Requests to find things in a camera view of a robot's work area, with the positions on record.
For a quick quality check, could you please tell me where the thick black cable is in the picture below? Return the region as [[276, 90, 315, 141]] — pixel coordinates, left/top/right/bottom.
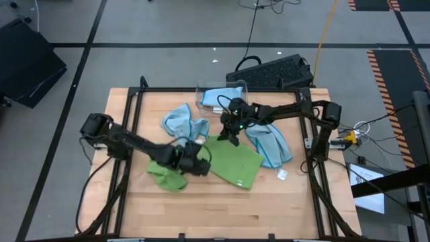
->
[[75, 155, 114, 235]]

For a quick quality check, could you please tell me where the black metal table frame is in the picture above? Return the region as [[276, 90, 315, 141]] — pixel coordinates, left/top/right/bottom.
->
[[75, 75, 362, 242]]

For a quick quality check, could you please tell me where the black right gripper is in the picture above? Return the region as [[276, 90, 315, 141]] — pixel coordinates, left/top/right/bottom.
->
[[217, 97, 261, 147]]

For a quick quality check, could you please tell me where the yellow cable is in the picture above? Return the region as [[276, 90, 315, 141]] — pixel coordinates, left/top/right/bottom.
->
[[312, 0, 339, 83]]

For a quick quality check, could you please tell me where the yellow black connector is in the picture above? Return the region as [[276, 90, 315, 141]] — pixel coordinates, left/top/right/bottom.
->
[[342, 130, 359, 146]]

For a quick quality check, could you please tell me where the clear plastic bin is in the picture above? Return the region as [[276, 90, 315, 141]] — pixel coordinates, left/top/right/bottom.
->
[[195, 79, 249, 118]]

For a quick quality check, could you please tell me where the green microfiber towel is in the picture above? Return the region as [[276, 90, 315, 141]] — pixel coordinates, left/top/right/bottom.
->
[[196, 134, 265, 191], [146, 160, 188, 194]]

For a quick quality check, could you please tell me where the white cable coil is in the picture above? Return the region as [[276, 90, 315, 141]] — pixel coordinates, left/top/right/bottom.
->
[[354, 120, 370, 134]]

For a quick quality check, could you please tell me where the thin black cable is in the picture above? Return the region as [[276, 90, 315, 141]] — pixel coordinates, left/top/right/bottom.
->
[[234, 0, 302, 72]]

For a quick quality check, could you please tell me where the black beam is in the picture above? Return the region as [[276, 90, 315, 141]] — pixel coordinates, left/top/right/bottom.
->
[[351, 164, 430, 199]]

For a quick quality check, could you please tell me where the light blue microfiber towel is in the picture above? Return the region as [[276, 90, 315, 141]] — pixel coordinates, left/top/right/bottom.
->
[[245, 122, 293, 182], [200, 86, 243, 114], [161, 102, 210, 147]]

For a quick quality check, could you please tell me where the black orange-striped mat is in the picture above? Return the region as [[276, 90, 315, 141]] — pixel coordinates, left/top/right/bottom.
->
[[347, 0, 430, 12], [365, 49, 430, 169]]

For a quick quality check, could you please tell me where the grey post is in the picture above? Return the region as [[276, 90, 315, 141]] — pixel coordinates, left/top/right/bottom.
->
[[412, 90, 430, 175]]

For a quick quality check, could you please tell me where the large black case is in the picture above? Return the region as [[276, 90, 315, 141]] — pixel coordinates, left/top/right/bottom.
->
[[0, 18, 67, 109]]

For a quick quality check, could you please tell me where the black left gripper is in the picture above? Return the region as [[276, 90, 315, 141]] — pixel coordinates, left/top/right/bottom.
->
[[174, 143, 212, 177]]

